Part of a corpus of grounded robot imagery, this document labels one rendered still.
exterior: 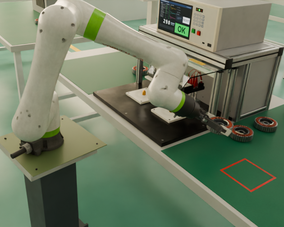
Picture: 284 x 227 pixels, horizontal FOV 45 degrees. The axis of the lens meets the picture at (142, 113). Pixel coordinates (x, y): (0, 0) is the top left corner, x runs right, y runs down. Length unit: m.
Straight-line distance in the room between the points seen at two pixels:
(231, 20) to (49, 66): 0.91
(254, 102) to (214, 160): 0.53
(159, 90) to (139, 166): 1.47
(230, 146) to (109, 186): 1.12
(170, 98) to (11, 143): 0.74
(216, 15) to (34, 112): 0.91
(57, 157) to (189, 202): 1.19
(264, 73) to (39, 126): 1.16
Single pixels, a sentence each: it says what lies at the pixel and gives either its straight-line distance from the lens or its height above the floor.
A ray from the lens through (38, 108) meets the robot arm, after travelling 1.25.
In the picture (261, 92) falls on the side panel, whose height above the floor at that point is 0.88.
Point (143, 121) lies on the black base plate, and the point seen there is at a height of 0.77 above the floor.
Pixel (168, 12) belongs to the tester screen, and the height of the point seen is 1.23.
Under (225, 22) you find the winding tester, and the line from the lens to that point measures 1.67.
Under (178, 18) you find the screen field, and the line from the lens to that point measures 1.82.
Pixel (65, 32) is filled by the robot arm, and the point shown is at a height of 1.31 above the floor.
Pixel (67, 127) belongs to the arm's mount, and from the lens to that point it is 1.67.
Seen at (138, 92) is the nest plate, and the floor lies 0.78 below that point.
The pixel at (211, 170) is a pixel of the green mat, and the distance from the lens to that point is 1.44.
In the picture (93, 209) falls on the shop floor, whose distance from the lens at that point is 2.30.
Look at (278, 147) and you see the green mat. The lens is 1.70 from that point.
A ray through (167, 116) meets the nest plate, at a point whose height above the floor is 0.78.
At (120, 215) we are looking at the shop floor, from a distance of 2.26.
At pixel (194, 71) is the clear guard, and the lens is 1.53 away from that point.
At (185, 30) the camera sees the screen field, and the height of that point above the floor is 1.17.
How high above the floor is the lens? 1.59
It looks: 28 degrees down
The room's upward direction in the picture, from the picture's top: 3 degrees clockwise
